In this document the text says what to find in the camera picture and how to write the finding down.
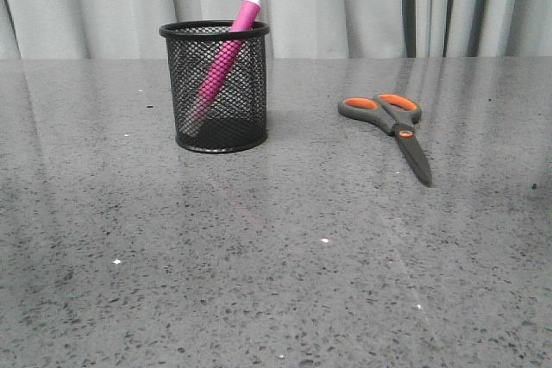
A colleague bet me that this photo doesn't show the black mesh pen cup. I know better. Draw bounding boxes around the black mesh pen cup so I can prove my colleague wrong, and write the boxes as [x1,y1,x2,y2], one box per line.
[159,20,270,153]

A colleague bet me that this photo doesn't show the grey orange scissors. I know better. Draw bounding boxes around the grey orange scissors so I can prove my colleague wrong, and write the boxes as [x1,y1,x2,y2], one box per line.
[337,94,433,187]

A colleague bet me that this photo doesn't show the grey pleated curtain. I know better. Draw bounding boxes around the grey pleated curtain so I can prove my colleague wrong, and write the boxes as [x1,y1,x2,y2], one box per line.
[1,0,551,59]

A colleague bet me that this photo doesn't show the pink marker with clear cap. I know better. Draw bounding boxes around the pink marker with clear cap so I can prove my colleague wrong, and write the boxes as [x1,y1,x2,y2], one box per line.
[183,0,261,136]

